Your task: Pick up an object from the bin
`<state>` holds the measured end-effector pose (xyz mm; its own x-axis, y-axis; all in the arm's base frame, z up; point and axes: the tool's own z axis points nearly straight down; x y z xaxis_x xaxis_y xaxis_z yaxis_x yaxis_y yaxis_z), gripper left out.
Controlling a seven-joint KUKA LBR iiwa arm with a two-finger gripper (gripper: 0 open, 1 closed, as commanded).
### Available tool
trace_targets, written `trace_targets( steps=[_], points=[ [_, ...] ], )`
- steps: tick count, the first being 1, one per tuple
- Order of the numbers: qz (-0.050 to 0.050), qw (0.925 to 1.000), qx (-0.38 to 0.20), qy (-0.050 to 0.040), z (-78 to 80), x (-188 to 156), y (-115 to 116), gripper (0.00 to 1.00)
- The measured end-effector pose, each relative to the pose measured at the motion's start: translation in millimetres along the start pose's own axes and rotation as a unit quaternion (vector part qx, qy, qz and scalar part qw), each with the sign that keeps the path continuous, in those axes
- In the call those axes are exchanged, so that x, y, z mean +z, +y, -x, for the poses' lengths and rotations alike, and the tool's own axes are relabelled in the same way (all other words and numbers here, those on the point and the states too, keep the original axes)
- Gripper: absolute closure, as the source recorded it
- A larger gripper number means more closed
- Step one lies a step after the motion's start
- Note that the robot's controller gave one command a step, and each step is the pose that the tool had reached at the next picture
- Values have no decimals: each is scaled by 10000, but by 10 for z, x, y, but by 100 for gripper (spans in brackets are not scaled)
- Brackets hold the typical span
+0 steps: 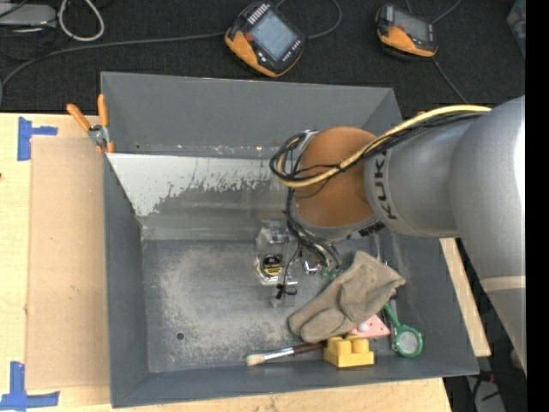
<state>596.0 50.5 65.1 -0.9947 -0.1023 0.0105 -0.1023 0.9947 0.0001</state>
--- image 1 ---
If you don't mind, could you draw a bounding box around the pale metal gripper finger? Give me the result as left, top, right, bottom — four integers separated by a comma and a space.
254, 252, 299, 309
256, 225, 289, 251

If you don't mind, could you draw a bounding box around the beige work glove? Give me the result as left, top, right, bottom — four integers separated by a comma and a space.
287, 250, 407, 345

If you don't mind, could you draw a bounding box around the grey metal bin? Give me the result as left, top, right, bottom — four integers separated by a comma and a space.
99, 70, 480, 409

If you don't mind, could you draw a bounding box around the pink triangular toy piece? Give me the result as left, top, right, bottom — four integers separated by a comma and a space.
348, 312, 392, 339

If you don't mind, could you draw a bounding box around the yellow toy brick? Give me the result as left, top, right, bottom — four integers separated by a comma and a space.
322, 333, 376, 369

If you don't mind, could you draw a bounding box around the green magnifying glass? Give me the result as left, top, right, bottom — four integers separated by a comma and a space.
381, 300, 425, 359

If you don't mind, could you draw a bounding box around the brown cardboard board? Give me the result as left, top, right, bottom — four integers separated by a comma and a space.
24, 136, 113, 392

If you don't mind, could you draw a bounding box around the brown handled paint brush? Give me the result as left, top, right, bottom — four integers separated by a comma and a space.
244, 342, 326, 367

